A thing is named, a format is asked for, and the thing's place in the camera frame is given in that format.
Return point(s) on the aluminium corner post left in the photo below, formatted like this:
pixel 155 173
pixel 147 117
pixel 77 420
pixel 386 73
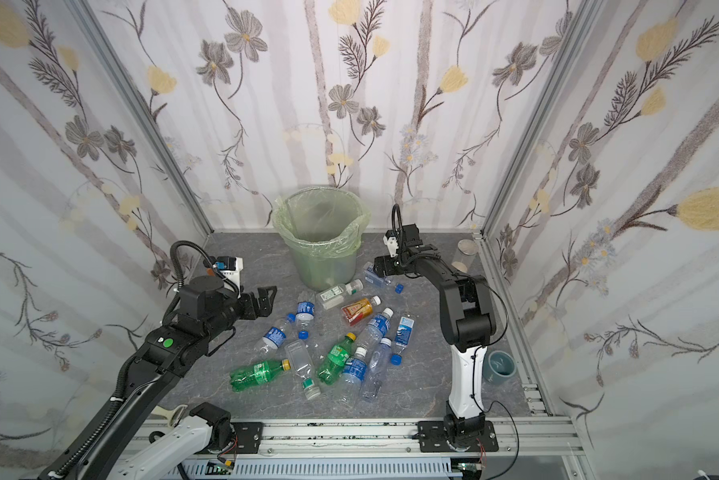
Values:
pixel 95 36

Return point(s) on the blue label bottle white cap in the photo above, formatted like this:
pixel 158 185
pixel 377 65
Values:
pixel 352 377

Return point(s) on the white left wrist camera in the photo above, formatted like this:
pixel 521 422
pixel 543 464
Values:
pixel 229 267

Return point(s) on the small blue cap water bottle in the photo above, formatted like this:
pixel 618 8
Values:
pixel 281 331

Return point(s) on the tall clear bottle blue cap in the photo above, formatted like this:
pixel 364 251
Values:
pixel 377 370

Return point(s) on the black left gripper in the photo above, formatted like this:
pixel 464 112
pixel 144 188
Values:
pixel 254 301

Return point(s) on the crushed clear blue label bottle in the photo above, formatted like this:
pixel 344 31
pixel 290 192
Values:
pixel 380 282

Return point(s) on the glass jar with powder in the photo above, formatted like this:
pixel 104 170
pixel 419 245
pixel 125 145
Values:
pixel 466 253

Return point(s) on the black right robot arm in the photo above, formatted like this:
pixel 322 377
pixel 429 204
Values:
pixel 467 318

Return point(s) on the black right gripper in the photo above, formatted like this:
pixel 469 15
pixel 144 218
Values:
pixel 392 262

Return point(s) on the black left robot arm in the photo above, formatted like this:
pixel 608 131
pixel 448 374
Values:
pixel 199 313

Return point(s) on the green sprite bottle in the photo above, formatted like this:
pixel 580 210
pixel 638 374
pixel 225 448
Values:
pixel 332 365
pixel 257 374

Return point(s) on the Pocari Sweat bottle white cap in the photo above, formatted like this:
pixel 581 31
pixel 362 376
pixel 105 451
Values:
pixel 374 331

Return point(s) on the light blue label water bottle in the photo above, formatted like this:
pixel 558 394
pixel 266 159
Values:
pixel 402 339

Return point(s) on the aluminium corner post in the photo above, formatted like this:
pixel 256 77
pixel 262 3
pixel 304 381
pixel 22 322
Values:
pixel 95 36
pixel 570 47

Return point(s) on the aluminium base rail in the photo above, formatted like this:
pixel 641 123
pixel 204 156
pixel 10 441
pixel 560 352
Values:
pixel 520 448

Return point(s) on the clear bottle green band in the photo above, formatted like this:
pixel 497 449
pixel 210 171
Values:
pixel 302 367

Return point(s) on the clear bottle green white label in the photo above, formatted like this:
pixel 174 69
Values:
pixel 339 294

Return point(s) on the aluminium corner post right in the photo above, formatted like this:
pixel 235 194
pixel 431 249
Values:
pixel 570 47

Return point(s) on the Pepsi water bottle blue cap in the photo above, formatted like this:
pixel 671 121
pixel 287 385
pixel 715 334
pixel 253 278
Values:
pixel 305 314

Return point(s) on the mesh waste bin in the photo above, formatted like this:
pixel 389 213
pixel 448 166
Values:
pixel 320 274

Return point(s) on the teal ceramic cup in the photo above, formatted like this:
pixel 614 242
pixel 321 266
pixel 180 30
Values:
pixel 499 366

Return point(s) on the orange red drink bottle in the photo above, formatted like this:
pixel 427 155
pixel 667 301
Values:
pixel 356 311

